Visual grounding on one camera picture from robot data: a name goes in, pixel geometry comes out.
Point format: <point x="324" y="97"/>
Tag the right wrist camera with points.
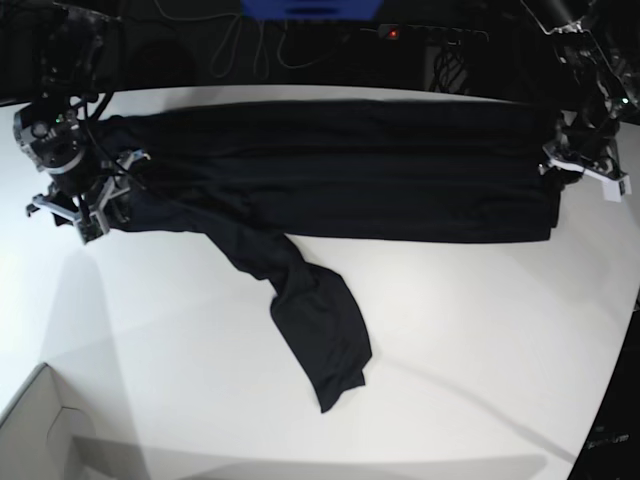
<point x="92" y="228"/>

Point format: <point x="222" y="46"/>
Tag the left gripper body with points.
<point x="595" y="156"/>

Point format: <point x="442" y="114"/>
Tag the white cardboard box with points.
<point x="41" y="438"/>

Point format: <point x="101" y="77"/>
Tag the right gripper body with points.
<point x="95" y="197"/>

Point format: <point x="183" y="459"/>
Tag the white power strip red switch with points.
<point x="429" y="33"/>

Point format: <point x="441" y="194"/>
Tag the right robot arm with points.
<point x="56" y="130"/>

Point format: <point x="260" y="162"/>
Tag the black t-shirt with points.
<point x="251" y="176"/>

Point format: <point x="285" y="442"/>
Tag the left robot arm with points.
<point x="608" y="74"/>

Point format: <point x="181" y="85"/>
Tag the blue box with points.
<point x="311" y="9"/>

